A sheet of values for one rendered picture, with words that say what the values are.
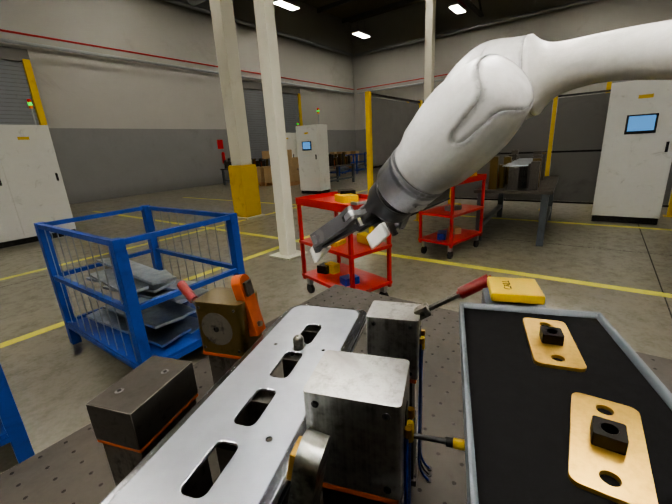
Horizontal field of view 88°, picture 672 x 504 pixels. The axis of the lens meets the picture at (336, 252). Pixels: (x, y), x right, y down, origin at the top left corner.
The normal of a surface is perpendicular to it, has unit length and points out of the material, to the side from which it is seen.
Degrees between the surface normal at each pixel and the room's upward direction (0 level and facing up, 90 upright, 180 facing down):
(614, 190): 90
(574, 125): 90
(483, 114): 105
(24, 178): 90
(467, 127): 109
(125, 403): 0
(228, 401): 0
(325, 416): 90
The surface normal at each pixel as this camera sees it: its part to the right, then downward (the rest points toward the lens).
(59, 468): -0.05, -0.96
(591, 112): -0.59, 0.26
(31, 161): 0.81, 0.12
